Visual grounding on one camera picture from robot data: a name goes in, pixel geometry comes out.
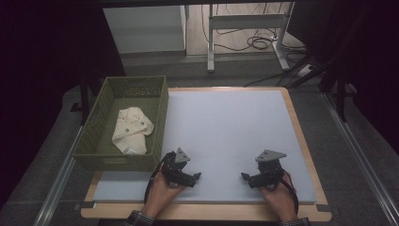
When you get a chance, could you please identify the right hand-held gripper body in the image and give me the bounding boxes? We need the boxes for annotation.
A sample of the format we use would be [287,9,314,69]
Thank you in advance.
[254,149,288,189]

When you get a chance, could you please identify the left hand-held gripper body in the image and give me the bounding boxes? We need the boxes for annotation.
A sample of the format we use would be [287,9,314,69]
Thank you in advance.
[161,147,194,188]

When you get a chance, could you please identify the cream patterned cloth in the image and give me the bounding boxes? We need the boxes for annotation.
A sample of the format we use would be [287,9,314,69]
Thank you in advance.
[111,106,155,156]

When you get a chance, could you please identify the green plastic basket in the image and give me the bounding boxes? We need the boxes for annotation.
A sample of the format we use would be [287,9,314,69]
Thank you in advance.
[72,75,170,173]

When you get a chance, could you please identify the person's left hand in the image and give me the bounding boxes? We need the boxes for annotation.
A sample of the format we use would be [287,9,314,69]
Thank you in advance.
[141,171,186,218]

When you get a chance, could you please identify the person's right hand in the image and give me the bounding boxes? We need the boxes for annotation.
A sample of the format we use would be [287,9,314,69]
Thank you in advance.
[258,180,299,222]

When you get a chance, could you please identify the grey foam mat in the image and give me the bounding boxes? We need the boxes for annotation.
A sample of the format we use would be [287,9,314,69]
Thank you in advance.
[92,89,318,204]

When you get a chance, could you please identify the black stand leg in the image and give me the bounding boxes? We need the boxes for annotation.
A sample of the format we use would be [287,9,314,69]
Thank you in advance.
[79,74,91,126]
[336,71,348,123]

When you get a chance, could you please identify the white power strip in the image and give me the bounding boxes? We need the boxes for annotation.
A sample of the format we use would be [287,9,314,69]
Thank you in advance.
[295,63,313,78]

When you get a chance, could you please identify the white cabinet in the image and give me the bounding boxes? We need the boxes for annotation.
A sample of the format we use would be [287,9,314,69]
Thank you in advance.
[103,5,187,55]

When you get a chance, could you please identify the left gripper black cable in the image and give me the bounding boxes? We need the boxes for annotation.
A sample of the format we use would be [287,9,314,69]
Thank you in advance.
[143,159,168,203]

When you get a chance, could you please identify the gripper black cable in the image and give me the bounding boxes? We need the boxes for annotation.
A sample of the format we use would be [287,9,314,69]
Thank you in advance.
[279,169,300,215]
[143,159,168,203]

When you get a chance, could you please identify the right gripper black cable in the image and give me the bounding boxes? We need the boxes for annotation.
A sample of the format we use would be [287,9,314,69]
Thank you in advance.
[279,169,300,215]

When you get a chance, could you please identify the aluminium rail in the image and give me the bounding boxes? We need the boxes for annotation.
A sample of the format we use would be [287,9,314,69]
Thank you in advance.
[32,125,85,226]
[322,92,399,226]

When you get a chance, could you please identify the black floor cables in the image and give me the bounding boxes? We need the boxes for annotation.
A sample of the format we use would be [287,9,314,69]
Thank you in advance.
[200,3,308,54]

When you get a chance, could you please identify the white metal desk frame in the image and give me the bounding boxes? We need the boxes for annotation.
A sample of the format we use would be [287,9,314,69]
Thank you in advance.
[206,2,295,73]

